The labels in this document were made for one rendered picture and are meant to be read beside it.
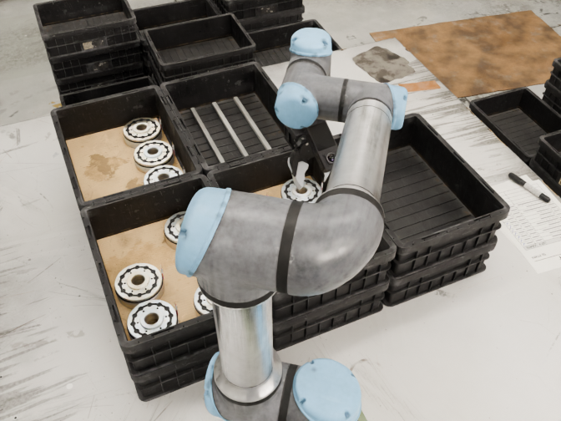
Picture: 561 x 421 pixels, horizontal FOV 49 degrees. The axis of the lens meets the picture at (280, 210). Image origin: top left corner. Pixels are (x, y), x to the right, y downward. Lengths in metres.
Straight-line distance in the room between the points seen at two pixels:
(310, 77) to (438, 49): 2.77
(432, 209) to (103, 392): 0.88
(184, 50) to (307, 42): 1.69
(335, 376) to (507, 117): 2.02
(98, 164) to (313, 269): 1.08
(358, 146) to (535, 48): 3.17
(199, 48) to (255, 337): 2.03
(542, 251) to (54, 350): 1.23
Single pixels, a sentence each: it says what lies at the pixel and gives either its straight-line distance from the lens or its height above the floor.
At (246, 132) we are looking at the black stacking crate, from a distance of 1.75.
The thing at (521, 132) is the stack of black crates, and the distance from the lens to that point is 2.84.
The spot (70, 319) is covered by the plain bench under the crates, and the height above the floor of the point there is 0.70.
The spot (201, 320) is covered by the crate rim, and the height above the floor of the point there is 0.93.
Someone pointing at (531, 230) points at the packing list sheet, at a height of 0.70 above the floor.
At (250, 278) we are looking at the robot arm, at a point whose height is 1.34.
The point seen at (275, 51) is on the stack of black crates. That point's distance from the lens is 2.95.
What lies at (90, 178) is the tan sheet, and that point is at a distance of 1.67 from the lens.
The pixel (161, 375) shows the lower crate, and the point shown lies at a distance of 1.33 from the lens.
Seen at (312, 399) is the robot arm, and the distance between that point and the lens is 1.05.
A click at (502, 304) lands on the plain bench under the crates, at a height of 0.70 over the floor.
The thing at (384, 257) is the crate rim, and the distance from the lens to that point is 1.32.
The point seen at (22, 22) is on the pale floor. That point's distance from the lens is 4.26.
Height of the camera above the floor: 1.92
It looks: 46 degrees down
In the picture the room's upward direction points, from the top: straight up
